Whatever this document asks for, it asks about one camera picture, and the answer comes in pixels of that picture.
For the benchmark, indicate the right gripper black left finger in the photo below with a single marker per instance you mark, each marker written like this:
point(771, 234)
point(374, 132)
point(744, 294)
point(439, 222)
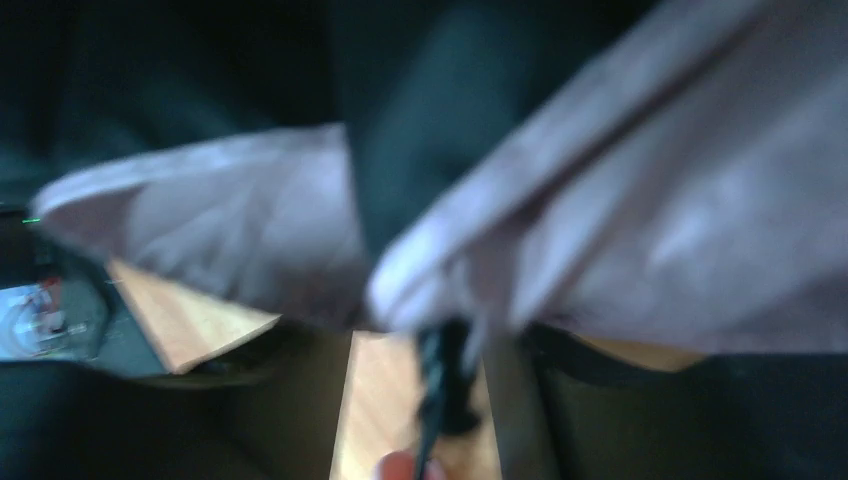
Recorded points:
point(61, 420)

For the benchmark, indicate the pink folding umbrella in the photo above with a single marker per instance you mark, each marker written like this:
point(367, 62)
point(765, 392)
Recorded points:
point(664, 173)

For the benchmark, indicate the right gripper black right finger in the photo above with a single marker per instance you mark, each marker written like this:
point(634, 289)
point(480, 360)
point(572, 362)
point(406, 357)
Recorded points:
point(563, 410)

